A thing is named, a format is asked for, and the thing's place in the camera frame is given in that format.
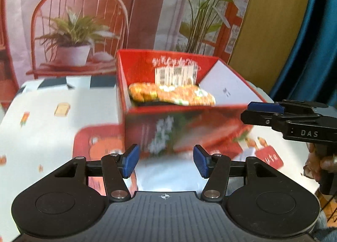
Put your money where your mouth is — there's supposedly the orange floral oven mitt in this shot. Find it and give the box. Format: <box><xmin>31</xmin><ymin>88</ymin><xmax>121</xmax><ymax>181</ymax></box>
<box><xmin>128</xmin><ymin>83</ymin><xmax>216</xmax><ymax>106</ymax></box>

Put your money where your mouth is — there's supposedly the red strawberry cardboard box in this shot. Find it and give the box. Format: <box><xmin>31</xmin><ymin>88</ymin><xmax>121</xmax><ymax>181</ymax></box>
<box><xmin>116</xmin><ymin>49</ymin><xmax>262</xmax><ymax>157</ymax></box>

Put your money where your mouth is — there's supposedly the printed living room backdrop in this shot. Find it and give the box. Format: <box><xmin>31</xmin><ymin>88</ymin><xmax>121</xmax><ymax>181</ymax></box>
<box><xmin>0</xmin><ymin>0</ymin><xmax>259</xmax><ymax>110</ymax></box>

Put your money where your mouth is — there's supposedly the right human hand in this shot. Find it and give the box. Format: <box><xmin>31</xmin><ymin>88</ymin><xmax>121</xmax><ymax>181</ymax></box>
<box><xmin>303</xmin><ymin>143</ymin><xmax>336</xmax><ymax>183</ymax></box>

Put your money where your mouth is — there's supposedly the patterned white tablecloth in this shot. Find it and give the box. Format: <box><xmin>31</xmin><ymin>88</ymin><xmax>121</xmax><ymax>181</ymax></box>
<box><xmin>1</xmin><ymin>77</ymin><xmax>318</xmax><ymax>241</ymax></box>

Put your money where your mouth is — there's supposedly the wooden wall panel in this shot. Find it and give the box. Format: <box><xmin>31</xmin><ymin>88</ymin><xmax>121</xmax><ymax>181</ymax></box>
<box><xmin>229</xmin><ymin>0</ymin><xmax>308</xmax><ymax>92</ymax></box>

